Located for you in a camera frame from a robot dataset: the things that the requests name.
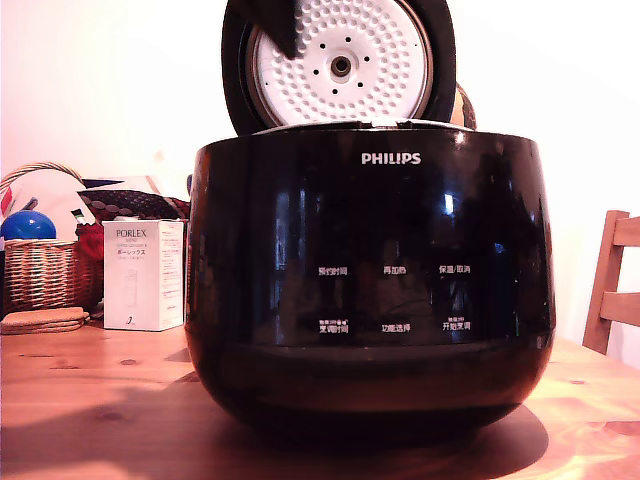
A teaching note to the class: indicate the black rice cooker lid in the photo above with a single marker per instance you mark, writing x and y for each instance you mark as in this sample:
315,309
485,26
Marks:
350,65

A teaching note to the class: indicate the black Philips rice cooker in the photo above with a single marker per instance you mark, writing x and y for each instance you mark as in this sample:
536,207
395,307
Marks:
375,300

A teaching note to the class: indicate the dark dotted cloth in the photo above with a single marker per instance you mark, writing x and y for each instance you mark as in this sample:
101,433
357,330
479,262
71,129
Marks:
132,204

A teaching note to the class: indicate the red fabric pouch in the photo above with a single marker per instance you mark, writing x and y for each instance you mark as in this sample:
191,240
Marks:
90,245

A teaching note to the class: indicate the white Porlex cardboard box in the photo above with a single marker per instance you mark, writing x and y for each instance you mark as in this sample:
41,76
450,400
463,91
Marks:
137,280

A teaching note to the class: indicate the blue ball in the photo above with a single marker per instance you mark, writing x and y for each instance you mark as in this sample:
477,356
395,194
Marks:
27,226

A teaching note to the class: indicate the woven wicker basket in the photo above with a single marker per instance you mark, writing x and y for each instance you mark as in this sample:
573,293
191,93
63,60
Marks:
40,275

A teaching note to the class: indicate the stack of cork coasters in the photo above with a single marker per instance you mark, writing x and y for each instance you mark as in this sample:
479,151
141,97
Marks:
40,320

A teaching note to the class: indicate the wooden chair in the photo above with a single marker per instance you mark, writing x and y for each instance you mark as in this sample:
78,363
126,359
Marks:
612,300

